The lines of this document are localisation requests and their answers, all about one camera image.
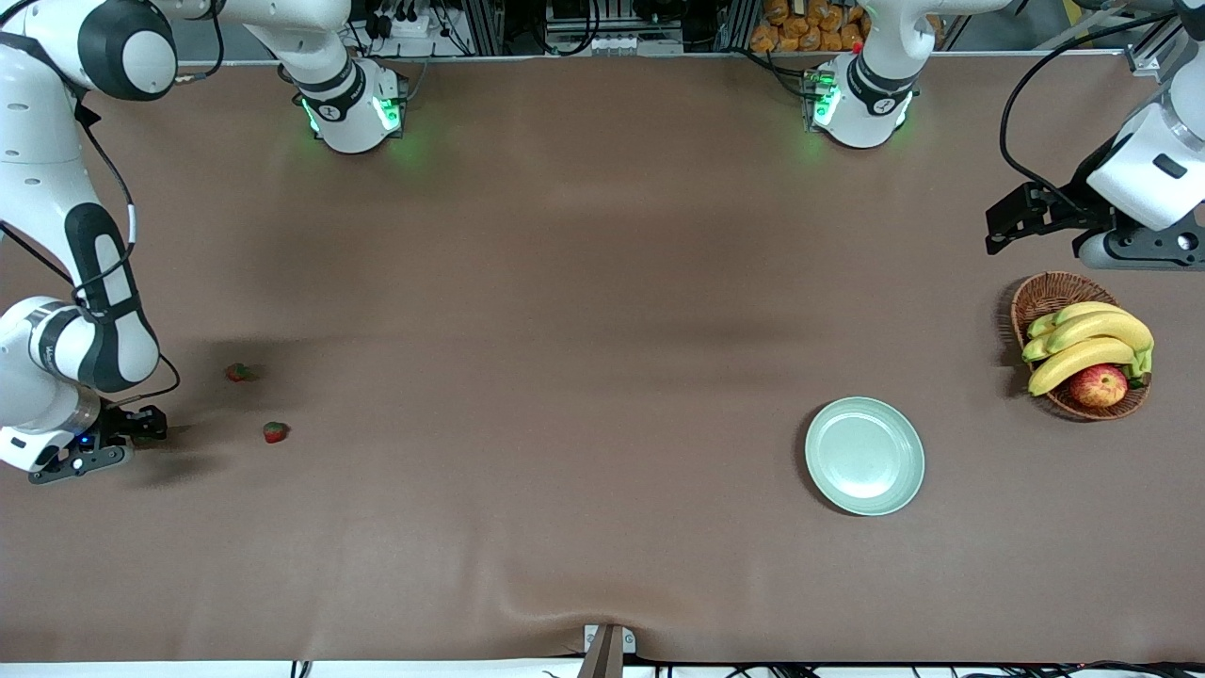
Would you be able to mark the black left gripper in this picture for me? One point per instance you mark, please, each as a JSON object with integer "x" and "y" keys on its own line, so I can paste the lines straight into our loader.
{"x": 1074, "y": 207}

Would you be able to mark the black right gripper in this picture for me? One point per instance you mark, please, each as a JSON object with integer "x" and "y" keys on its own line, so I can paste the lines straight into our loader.
{"x": 120, "y": 425}

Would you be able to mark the red toy strawberry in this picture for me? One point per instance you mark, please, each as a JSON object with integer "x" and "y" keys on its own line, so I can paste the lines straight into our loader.
{"x": 240, "y": 372}
{"x": 275, "y": 432}

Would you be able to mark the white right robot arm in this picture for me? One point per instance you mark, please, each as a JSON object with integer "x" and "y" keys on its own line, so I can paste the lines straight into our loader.
{"x": 38, "y": 188}

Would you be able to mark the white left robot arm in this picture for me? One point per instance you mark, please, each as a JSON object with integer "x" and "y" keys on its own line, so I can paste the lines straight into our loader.
{"x": 861, "y": 104}

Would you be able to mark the pale green round plate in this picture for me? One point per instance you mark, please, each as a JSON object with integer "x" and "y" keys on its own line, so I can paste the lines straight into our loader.
{"x": 864, "y": 461}

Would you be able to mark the brown wicker basket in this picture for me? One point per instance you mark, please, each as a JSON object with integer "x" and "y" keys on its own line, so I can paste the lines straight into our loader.
{"x": 1050, "y": 297}

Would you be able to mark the yellow banana bunch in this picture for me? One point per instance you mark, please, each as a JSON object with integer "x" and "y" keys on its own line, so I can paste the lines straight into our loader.
{"x": 1092, "y": 330}

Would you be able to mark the red yellow apple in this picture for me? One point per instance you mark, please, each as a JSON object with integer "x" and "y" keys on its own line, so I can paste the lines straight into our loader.
{"x": 1099, "y": 386}

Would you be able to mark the orange bread roll pile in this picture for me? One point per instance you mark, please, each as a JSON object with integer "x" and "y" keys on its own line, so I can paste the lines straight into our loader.
{"x": 791, "y": 24}

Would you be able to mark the brown table mat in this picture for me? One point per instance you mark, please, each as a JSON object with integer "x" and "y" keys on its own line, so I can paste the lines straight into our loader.
{"x": 565, "y": 518}

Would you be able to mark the white power strip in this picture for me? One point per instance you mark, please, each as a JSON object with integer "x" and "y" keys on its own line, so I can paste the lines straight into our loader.
{"x": 414, "y": 26}

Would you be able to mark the aluminium frame rail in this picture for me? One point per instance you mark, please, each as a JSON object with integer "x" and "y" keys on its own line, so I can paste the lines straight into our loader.
{"x": 1144, "y": 58}

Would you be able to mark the grey metal table bracket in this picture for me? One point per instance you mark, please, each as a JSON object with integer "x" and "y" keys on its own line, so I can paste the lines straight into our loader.
{"x": 607, "y": 650}

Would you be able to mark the aluminium frame post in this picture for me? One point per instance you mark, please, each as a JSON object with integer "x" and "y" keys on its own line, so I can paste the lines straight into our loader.
{"x": 482, "y": 24}

